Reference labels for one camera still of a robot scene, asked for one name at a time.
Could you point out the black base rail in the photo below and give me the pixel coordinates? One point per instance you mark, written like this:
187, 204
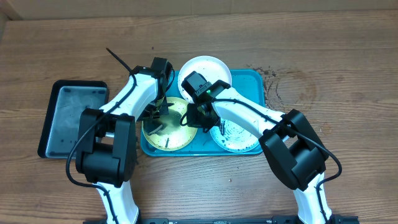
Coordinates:
336, 219

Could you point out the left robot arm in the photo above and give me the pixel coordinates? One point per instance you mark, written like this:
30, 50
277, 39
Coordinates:
106, 146

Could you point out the yellow-green rimmed plate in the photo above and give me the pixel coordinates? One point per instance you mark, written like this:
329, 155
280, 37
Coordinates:
174, 136

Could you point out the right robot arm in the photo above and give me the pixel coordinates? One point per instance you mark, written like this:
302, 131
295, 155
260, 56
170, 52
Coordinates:
292, 148

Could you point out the black water tray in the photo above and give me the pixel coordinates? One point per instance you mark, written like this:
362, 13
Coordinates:
68, 99

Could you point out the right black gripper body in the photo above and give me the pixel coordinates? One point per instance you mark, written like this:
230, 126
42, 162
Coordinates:
199, 119

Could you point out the dark green sponge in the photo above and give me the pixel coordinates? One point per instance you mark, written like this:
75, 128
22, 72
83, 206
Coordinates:
153, 127

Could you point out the light blue rimmed plate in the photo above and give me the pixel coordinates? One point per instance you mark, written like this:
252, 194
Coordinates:
233, 138

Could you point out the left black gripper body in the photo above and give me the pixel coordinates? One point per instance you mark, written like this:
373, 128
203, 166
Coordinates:
153, 109

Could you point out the white plate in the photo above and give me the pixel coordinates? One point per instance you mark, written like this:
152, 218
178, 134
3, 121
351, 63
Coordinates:
212, 68

